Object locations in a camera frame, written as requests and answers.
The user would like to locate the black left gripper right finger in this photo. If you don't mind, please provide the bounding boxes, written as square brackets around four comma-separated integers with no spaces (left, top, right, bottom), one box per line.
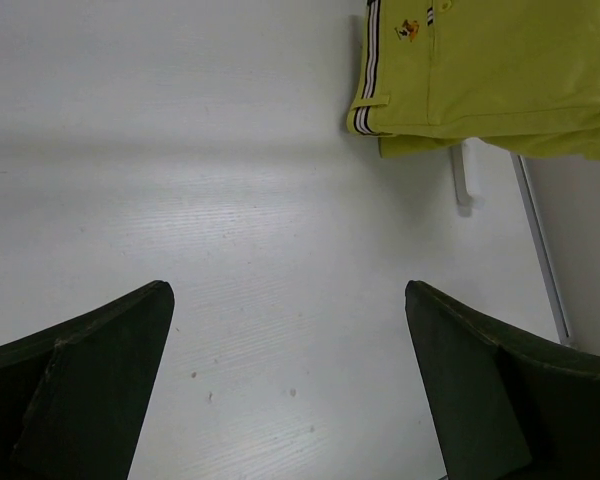
[405,281,600,479]

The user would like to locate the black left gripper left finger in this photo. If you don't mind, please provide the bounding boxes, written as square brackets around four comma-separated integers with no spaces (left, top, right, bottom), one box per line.
[0,281,174,479]

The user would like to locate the yellow-green trousers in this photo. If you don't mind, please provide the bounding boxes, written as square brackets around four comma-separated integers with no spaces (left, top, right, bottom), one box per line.
[346,1,600,161]

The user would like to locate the white and silver clothes rack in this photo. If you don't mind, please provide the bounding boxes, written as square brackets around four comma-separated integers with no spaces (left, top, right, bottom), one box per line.
[450,143,474,217]

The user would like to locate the aluminium rail at right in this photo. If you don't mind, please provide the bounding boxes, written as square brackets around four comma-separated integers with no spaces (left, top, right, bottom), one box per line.
[511,154,576,347]

